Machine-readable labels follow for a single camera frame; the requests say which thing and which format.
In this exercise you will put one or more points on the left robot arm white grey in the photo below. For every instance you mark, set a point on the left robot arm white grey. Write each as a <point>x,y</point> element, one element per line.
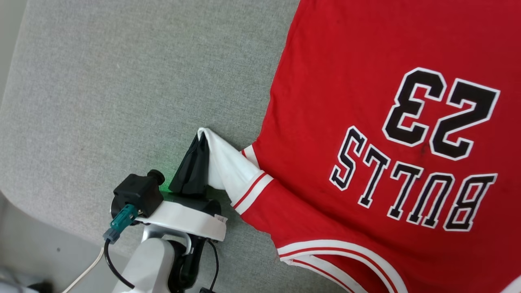
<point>148,264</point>

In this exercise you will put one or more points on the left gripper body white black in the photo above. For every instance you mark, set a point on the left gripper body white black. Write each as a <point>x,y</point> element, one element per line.
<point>187,221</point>

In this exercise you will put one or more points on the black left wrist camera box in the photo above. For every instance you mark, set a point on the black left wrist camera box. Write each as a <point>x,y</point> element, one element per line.
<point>136,193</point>

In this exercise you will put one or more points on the red white basketball jersey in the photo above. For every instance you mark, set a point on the red white basketball jersey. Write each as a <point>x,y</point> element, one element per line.
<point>346,101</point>

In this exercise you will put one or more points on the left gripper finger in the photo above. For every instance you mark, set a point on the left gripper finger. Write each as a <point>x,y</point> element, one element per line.
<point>189,171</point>
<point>206,171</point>

